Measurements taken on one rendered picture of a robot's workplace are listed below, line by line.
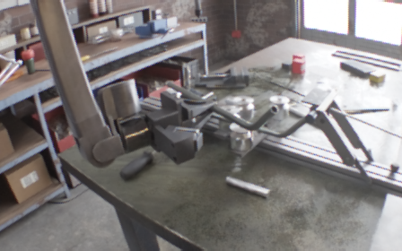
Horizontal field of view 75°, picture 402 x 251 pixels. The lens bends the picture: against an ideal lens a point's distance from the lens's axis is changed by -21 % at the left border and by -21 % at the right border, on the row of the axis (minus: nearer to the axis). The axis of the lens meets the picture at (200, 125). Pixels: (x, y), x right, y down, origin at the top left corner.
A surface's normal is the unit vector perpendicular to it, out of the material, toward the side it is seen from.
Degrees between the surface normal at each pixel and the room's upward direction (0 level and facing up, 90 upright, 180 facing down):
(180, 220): 0
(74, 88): 73
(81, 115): 61
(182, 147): 90
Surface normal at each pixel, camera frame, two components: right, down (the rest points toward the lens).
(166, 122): 0.57, 0.36
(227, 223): -0.07, -0.88
